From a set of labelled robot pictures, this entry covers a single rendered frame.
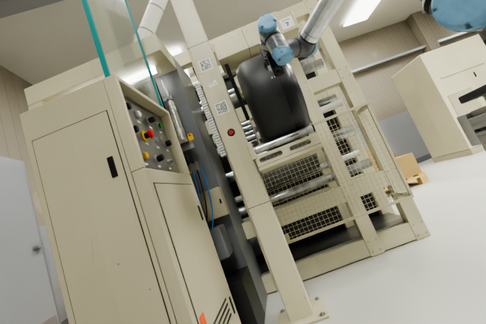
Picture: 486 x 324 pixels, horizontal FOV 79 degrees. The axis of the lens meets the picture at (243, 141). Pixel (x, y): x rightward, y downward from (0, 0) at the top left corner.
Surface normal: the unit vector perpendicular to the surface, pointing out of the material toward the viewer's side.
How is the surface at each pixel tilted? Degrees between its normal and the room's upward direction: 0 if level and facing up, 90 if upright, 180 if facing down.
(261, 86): 88
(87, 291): 90
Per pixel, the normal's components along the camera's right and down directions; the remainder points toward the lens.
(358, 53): 0.04, -0.22
